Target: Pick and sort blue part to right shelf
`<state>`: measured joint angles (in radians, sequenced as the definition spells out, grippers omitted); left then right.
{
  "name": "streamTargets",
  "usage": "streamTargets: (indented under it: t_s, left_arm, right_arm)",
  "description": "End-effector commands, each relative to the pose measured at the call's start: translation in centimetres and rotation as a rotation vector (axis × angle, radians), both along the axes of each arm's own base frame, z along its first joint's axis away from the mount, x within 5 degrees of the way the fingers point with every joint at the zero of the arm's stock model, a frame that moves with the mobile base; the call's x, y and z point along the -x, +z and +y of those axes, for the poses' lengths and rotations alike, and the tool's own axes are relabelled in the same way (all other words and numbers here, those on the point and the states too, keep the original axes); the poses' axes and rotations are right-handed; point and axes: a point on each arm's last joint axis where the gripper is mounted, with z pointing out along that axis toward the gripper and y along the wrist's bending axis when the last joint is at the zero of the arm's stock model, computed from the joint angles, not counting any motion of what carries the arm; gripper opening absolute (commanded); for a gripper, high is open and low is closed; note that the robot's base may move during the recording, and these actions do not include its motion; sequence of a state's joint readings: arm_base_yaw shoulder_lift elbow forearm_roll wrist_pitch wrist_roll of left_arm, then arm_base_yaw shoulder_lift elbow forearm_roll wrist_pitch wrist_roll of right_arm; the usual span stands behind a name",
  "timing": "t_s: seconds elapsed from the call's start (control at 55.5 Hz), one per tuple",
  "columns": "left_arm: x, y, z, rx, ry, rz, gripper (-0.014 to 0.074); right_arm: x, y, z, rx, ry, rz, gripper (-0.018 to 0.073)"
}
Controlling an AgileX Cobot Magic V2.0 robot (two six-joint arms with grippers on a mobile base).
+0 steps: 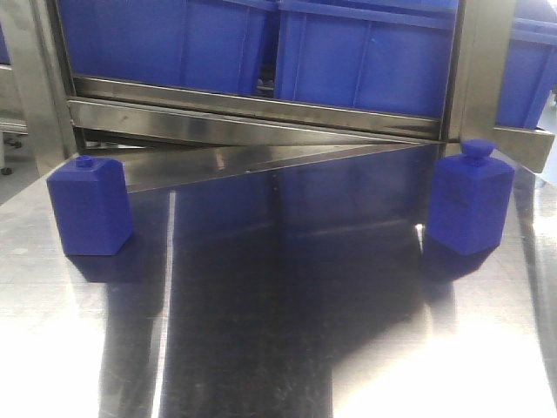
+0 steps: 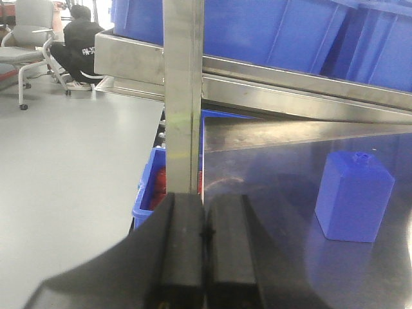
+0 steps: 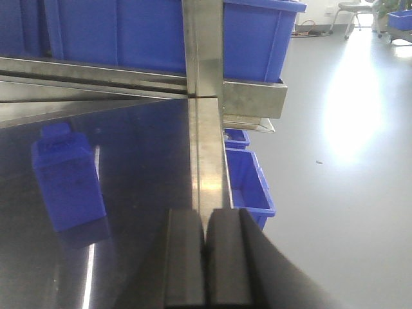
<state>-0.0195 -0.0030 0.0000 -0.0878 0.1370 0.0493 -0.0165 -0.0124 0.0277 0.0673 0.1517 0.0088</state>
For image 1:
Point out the blue bin, rack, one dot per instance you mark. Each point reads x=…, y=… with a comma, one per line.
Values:
x=372, y=56
x=201, y=45
x=529, y=75

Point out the stainless steel shelf rack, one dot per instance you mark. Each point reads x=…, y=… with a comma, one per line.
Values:
x=59, y=110

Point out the blue bin, rack left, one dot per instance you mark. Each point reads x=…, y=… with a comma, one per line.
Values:
x=201, y=45

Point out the blue bin, rack middle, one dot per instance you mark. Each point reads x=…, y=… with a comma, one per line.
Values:
x=372, y=56

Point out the blue bin, rack right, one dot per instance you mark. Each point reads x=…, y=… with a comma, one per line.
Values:
x=529, y=75

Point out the blue bottle part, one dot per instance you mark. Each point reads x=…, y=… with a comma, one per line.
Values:
x=91, y=205
x=469, y=198

